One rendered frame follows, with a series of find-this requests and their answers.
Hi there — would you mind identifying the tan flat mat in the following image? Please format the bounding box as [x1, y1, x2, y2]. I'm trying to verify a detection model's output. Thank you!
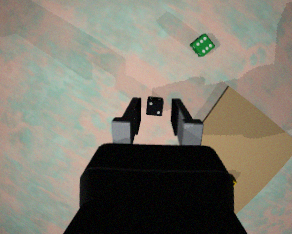
[201, 86, 292, 214]

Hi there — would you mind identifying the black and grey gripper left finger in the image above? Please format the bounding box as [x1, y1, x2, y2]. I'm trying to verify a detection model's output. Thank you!
[111, 97, 141, 144]

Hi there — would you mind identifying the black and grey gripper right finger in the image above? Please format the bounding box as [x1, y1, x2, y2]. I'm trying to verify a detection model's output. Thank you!
[171, 98, 204, 145]

